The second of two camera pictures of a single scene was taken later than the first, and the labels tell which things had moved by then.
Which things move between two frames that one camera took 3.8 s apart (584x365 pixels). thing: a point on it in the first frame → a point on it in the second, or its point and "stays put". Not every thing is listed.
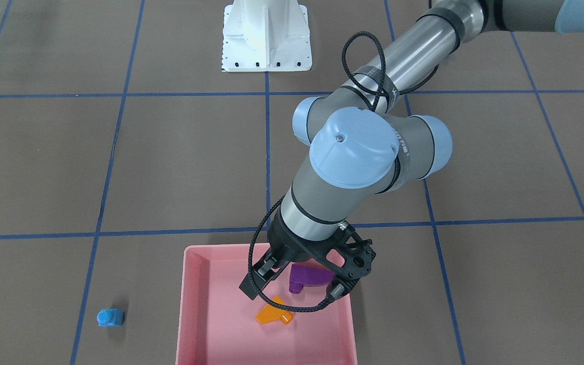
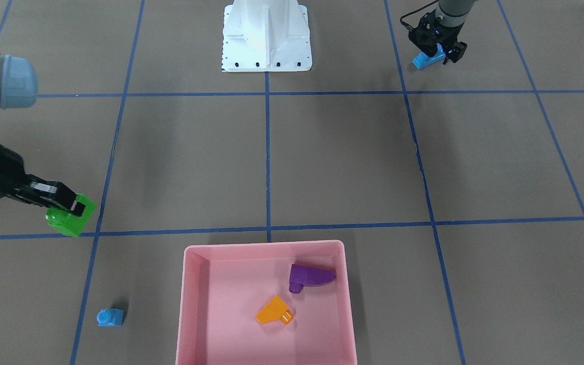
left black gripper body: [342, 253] → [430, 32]
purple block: [301, 276] stays put
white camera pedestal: [265, 35] stays put
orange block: [269, 313] stays put
